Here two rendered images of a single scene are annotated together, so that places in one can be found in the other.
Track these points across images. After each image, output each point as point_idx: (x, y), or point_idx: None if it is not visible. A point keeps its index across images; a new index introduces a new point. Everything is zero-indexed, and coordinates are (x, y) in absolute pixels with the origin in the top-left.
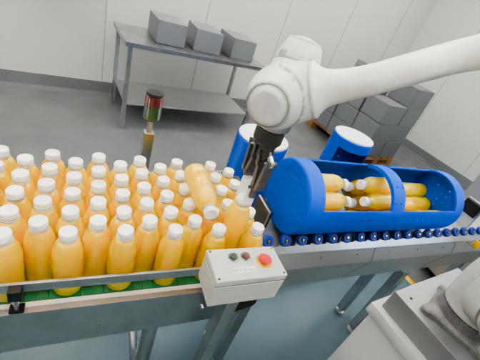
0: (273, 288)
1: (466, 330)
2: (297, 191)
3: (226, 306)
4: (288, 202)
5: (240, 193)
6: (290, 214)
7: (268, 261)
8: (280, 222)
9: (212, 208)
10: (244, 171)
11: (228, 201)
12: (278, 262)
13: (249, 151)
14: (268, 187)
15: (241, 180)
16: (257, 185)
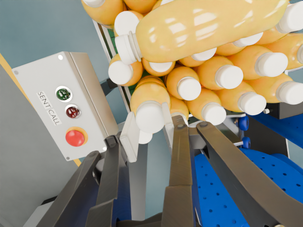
0: None
1: None
2: (223, 210)
3: None
4: (218, 184)
5: (159, 111)
6: (200, 179)
7: (69, 143)
8: (203, 160)
9: (119, 50)
10: (179, 131)
11: (193, 89)
12: (82, 154)
13: (236, 182)
14: (267, 156)
15: (166, 118)
16: (78, 168)
